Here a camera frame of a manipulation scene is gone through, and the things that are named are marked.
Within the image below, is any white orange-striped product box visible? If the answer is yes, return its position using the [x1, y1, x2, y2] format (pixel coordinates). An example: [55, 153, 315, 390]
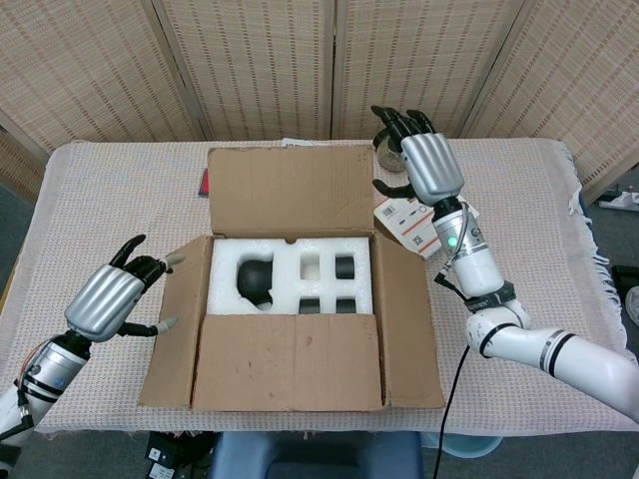
[373, 197, 480, 259]

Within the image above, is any beige woven tablecloth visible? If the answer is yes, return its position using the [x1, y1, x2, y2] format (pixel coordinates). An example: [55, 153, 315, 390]
[0, 139, 638, 435]

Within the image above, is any black teapot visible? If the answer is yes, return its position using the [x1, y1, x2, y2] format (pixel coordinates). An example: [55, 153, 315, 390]
[235, 255, 275, 310]

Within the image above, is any woven bamboo folding screen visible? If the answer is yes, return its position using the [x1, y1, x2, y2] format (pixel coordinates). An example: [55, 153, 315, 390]
[0, 0, 639, 206]

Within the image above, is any black device with white labels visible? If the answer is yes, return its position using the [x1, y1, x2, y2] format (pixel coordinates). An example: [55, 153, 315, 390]
[144, 431, 221, 479]

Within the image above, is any brown cardboard box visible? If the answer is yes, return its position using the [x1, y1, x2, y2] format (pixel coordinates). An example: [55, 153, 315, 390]
[138, 146, 447, 413]

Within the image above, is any white sneaker shoe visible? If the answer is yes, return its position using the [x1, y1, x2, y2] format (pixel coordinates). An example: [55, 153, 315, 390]
[597, 185, 639, 210]

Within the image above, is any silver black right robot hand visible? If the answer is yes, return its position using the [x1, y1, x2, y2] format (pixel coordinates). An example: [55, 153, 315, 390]
[369, 105, 465, 206]

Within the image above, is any white foam insert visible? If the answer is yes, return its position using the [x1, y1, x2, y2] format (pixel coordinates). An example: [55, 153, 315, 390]
[207, 237, 375, 316]

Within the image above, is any glass jar with black lid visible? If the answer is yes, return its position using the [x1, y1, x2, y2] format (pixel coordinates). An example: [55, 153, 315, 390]
[373, 127, 408, 174]

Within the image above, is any light blue bucket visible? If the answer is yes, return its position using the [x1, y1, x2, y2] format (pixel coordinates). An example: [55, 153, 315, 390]
[423, 431, 503, 460]

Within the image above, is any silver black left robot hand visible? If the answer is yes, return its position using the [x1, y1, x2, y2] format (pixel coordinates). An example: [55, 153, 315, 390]
[64, 234, 187, 343]

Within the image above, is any blue chair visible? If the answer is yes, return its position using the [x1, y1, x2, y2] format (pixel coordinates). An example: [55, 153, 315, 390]
[208, 429, 424, 479]

